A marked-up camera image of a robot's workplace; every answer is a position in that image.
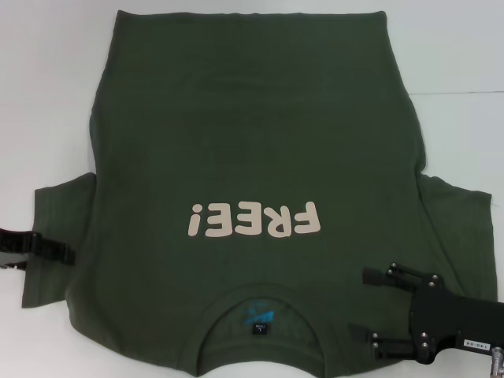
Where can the silver right wrist metal post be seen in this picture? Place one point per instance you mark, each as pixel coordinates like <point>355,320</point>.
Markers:
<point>498,362</point>

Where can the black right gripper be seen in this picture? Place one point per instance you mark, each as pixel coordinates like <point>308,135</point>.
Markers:
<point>453,319</point>

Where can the dark green FREE t-shirt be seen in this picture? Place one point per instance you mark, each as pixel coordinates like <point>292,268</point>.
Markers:
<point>252,138</point>

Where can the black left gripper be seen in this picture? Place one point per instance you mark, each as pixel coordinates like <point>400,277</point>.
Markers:
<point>15,244</point>

